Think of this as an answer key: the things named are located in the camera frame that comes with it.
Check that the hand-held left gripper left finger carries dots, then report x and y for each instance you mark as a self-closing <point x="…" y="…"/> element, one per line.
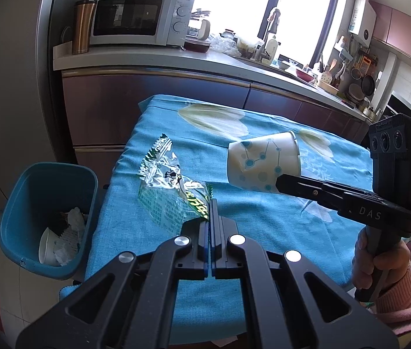
<point x="200" y="251"/>

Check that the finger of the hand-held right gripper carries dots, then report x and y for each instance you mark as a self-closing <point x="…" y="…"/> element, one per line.
<point x="307" y="189"/>

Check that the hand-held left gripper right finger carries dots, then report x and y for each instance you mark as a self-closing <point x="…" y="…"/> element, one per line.
<point x="222" y="251"/>

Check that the blue dotted paper cup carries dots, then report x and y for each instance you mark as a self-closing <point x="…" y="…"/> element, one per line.
<point x="260" y="163"/>

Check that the green clear plastic wrapper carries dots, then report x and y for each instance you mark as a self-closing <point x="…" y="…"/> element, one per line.
<point x="165" y="196"/>

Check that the white tissue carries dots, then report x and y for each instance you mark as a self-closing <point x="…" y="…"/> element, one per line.
<point x="76" y="218"/>
<point x="63" y="253"/>

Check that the plain white paper cup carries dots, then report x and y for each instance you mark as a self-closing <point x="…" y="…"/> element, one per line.
<point x="47" y="249"/>

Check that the blue plastic waste bin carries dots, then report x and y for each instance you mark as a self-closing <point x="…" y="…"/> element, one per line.
<point x="20" y="207"/>

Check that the person's right forearm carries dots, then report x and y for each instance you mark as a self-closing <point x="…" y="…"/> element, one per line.
<point x="409" y="298"/>

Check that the person's right hand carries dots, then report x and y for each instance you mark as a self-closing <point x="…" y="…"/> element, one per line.
<point x="380" y="272"/>

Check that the blue floral tablecloth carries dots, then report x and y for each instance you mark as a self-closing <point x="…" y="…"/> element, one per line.
<point x="263" y="232"/>

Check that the small metal pot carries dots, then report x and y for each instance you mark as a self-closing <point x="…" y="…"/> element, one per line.
<point x="369" y="112"/>

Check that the stack of plates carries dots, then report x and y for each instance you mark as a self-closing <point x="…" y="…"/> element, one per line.
<point x="355" y="94"/>

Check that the hanging dark frying pan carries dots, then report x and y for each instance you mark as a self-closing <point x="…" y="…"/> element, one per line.
<point x="368" y="85"/>

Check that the pale yellow dish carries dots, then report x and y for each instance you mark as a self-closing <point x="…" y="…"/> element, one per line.
<point x="327" y="85"/>

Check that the white slotted spatula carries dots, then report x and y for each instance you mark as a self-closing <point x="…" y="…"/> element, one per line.
<point x="325" y="76"/>

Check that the red bowl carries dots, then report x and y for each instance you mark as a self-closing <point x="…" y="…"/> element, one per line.
<point x="305" y="74"/>

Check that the small white bowl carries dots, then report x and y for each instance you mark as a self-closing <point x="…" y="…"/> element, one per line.
<point x="284" y="64"/>

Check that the small glass dish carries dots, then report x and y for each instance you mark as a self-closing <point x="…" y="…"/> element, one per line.
<point x="292" y="61"/>

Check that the steel kitchen sink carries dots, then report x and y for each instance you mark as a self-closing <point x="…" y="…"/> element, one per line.
<point x="263" y="64"/>

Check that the white soap bottle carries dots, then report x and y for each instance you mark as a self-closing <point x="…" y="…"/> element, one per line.
<point x="273" y="49"/>

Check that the clear container with dark food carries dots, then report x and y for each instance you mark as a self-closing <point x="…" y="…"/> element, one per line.
<point x="247" y="46"/>

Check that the white water heater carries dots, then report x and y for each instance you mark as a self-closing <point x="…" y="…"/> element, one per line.
<point x="362" y="21"/>

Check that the brown kitchen counter cabinet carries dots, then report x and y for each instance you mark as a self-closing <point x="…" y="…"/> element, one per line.
<point x="154" y="94"/>

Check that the clear plastic bag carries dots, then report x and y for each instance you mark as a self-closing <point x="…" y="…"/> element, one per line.
<point x="223" y="45"/>

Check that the metal kitchen faucet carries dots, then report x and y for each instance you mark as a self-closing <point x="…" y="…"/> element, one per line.
<point x="273" y="18"/>

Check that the small dark jar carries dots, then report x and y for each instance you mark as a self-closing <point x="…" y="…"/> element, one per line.
<point x="227" y="33"/>

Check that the dark red food container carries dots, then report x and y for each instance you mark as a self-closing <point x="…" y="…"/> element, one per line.
<point x="198" y="45"/>

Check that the glass coffee pot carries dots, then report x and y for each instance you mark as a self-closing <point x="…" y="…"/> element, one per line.
<point x="200" y="27"/>

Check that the kitchen window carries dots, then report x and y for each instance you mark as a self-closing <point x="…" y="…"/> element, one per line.
<point x="234" y="0"/>

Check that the white microwave oven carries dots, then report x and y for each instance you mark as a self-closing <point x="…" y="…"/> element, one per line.
<point x="129" y="18"/>

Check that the copper thermos tumbler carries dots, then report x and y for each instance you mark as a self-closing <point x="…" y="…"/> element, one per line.
<point x="81" y="29"/>

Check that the grey refrigerator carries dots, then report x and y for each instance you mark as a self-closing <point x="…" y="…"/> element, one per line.
<point x="9" y="80"/>

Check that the grey wall rack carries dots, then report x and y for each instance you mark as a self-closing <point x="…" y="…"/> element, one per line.
<point x="344" y="52"/>

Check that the pink wall cabinet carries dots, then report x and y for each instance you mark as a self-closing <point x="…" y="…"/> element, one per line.
<point x="394" y="29"/>

